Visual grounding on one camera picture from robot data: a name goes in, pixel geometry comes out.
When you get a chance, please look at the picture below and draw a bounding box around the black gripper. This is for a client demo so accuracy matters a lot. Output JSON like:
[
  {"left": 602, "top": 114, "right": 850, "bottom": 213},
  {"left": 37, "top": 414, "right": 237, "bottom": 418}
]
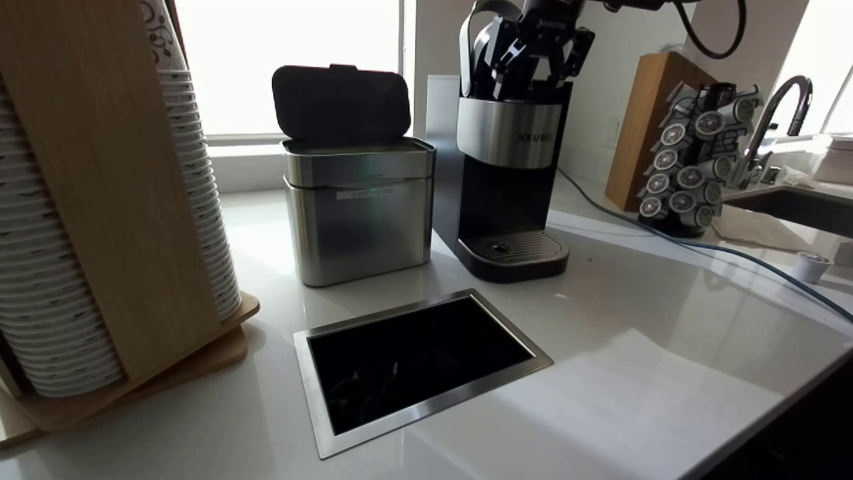
[{"left": 467, "top": 0, "right": 598, "bottom": 102}]

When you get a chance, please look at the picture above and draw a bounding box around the black silver Keurig coffeemaker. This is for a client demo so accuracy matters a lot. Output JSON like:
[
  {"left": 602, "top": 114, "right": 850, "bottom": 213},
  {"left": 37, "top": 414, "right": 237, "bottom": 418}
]
[{"left": 423, "top": 0, "right": 576, "bottom": 285}]

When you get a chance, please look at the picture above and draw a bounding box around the light wooden box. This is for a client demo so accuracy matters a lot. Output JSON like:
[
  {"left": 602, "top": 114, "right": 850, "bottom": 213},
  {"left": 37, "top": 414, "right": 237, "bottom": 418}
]
[{"left": 604, "top": 49, "right": 722, "bottom": 213}]

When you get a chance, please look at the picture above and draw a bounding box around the bright window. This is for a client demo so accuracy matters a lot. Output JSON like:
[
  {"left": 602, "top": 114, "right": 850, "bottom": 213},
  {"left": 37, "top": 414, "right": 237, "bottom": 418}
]
[{"left": 170, "top": 0, "right": 419, "bottom": 146}]

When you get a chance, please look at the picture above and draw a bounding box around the stainless steel lidded bin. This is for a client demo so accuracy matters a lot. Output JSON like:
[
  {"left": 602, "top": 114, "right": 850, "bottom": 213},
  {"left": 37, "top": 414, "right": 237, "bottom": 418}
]
[{"left": 269, "top": 61, "right": 441, "bottom": 290}]

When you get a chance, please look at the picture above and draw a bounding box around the chrome faucet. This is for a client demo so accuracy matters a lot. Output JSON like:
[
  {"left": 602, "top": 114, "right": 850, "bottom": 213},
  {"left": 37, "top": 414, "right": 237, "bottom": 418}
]
[{"left": 742, "top": 72, "right": 816, "bottom": 190}]

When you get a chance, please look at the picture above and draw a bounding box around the steel sink basin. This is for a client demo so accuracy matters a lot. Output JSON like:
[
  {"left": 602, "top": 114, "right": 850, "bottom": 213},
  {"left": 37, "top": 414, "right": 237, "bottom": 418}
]
[{"left": 722, "top": 182, "right": 853, "bottom": 241}]

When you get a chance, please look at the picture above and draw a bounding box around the small white cap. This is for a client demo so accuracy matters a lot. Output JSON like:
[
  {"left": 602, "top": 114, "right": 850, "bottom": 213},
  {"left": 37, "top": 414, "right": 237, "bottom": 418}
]
[{"left": 795, "top": 252, "right": 835, "bottom": 288}]

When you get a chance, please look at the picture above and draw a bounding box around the white paper cup stack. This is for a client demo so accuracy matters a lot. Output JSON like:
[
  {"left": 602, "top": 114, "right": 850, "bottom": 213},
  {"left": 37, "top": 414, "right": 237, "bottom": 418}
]
[
  {"left": 0, "top": 78, "right": 127, "bottom": 401},
  {"left": 142, "top": 0, "right": 245, "bottom": 326}
]

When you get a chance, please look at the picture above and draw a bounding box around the steel countertop trash chute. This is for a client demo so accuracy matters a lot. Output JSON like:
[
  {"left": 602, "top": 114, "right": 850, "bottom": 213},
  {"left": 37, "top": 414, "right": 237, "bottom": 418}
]
[{"left": 290, "top": 288, "right": 555, "bottom": 462}]

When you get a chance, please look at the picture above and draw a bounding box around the wooden cup dispenser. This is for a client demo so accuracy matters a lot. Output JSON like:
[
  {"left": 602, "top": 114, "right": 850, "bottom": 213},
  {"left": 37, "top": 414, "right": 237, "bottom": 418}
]
[{"left": 0, "top": 0, "right": 265, "bottom": 450}]

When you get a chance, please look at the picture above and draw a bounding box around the dark power cord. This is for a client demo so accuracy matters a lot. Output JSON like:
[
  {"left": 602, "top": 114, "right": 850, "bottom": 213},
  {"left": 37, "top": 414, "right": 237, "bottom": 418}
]
[{"left": 556, "top": 166, "right": 650, "bottom": 229}]

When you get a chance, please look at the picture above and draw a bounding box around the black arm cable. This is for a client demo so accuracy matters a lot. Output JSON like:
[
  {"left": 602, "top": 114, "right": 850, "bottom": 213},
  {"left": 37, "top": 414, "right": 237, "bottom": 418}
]
[{"left": 671, "top": 0, "right": 752, "bottom": 61}]

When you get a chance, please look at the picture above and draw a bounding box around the black wire pod carousel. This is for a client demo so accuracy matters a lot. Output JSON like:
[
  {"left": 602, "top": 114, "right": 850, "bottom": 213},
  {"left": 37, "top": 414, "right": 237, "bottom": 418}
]
[{"left": 634, "top": 80, "right": 767, "bottom": 241}]

